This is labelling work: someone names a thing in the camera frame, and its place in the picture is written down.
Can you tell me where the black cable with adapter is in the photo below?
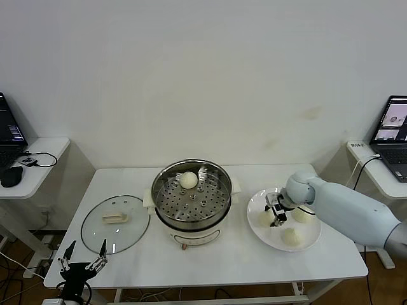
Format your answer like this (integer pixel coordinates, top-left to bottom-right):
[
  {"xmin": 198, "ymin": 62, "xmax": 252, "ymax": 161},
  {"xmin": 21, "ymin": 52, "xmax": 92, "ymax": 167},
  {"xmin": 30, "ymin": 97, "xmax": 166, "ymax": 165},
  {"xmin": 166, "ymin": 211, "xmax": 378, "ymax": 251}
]
[{"xmin": 349, "ymin": 157, "xmax": 382, "ymax": 305}]

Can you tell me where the white cable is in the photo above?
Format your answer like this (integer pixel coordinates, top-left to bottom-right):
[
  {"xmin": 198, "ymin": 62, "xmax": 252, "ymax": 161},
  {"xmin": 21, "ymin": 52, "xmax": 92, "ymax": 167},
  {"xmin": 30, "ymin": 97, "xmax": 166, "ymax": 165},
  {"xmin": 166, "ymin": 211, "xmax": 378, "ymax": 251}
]
[{"xmin": 343, "ymin": 154, "xmax": 381, "ymax": 191}]

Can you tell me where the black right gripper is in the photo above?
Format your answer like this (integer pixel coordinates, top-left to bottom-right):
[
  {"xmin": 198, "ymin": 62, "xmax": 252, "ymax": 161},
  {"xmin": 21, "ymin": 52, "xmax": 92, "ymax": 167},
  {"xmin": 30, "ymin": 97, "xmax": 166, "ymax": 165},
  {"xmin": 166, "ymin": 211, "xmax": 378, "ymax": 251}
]
[{"xmin": 263, "ymin": 194, "xmax": 293, "ymax": 228}]

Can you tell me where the white side table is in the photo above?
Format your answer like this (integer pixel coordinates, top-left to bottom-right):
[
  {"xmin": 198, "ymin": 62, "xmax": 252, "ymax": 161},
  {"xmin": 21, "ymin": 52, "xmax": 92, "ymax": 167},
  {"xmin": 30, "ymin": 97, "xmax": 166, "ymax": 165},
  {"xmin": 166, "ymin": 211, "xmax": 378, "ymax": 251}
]
[
  {"xmin": 0, "ymin": 137, "xmax": 71, "ymax": 271},
  {"xmin": 345, "ymin": 141, "xmax": 407, "ymax": 271}
]

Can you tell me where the white power strip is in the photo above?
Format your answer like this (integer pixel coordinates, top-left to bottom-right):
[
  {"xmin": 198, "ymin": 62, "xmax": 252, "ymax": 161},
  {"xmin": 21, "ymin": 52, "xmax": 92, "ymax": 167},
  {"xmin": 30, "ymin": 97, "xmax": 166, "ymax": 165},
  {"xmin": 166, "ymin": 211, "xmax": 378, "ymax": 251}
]
[{"xmin": 22, "ymin": 259, "xmax": 52, "ymax": 280}]

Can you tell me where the white table frame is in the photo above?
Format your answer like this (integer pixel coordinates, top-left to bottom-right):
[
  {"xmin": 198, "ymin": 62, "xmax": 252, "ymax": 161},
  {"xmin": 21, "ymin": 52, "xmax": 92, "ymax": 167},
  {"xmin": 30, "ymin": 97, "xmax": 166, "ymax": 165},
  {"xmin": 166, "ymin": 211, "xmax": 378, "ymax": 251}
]
[{"xmin": 113, "ymin": 281, "xmax": 311, "ymax": 305}]

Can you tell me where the white steamed baozi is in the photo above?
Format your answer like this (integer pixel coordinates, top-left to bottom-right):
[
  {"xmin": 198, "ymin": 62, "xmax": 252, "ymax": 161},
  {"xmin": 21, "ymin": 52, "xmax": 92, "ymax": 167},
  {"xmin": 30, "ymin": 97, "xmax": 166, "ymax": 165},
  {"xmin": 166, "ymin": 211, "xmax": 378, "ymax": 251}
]
[
  {"xmin": 258, "ymin": 212, "xmax": 275, "ymax": 228},
  {"xmin": 281, "ymin": 227, "xmax": 305, "ymax": 247},
  {"xmin": 179, "ymin": 171, "xmax": 198, "ymax": 189},
  {"xmin": 291, "ymin": 206, "xmax": 314, "ymax": 225}
]

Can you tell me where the round glass pot lid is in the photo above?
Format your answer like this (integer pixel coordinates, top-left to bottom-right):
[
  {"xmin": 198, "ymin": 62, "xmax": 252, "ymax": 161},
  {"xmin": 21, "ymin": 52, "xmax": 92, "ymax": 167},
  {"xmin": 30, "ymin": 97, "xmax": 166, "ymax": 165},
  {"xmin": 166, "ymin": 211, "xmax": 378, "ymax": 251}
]
[{"xmin": 80, "ymin": 194, "xmax": 151, "ymax": 255}]

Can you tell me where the white electric cooker pot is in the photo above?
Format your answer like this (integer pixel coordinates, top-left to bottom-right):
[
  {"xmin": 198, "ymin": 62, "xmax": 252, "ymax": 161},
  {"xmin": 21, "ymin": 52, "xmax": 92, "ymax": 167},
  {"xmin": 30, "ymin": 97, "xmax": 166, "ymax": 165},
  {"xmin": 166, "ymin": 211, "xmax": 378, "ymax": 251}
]
[{"xmin": 143, "ymin": 177, "xmax": 242, "ymax": 252}]

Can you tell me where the black computer mouse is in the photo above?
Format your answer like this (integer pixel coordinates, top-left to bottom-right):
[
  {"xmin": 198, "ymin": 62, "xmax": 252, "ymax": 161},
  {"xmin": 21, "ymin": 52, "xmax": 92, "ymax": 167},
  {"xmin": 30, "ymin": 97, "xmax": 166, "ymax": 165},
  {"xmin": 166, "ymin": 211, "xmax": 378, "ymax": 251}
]
[{"xmin": 1, "ymin": 165, "xmax": 25, "ymax": 188}]

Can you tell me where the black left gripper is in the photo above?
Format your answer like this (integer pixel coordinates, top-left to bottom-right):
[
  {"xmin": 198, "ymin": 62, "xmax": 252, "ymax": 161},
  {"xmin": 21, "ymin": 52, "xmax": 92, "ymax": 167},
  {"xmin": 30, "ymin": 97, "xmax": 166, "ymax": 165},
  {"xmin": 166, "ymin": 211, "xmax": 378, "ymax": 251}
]
[{"xmin": 57, "ymin": 238, "xmax": 109, "ymax": 297}]

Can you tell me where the white round plate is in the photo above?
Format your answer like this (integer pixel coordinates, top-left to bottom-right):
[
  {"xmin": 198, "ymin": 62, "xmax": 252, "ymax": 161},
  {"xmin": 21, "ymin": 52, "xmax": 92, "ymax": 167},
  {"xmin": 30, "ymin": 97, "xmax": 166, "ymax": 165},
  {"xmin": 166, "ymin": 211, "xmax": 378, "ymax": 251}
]
[{"xmin": 247, "ymin": 187, "xmax": 322, "ymax": 253}]

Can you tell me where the thin black hub cable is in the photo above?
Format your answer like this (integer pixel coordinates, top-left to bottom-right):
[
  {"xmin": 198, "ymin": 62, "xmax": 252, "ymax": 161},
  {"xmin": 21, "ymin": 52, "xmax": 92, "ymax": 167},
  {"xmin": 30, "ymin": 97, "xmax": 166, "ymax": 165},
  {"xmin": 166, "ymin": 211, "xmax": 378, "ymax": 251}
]
[{"xmin": 22, "ymin": 151, "xmax": 59, "ymax": 168}]

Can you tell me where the grey laptop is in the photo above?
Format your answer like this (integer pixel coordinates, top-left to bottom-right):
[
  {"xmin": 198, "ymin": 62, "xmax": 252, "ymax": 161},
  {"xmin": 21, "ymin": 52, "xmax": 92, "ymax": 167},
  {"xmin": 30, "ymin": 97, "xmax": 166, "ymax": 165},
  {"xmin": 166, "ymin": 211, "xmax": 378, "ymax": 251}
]
[{"xmin": 369, "ymin": 95, "xmax": 407, "ymax": 184}]

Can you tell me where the perforated steel steamer basket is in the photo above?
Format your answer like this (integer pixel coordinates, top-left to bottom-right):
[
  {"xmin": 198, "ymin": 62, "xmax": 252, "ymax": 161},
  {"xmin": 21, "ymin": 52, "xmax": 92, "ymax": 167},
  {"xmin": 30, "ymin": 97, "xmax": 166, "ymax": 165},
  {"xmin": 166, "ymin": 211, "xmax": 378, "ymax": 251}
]
[{"xmin": 151, "ymin": 158, "xmax": 233, "ymax": 230}]

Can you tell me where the black laptop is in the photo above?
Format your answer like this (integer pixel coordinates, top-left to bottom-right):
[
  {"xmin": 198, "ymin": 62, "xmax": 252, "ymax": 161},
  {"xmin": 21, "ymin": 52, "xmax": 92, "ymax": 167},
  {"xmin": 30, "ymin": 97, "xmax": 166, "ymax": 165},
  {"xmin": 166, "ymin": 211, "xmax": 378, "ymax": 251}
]
[{"xmin": 0, "ymin": 91, "xmax": 29, "ymax": 172}]

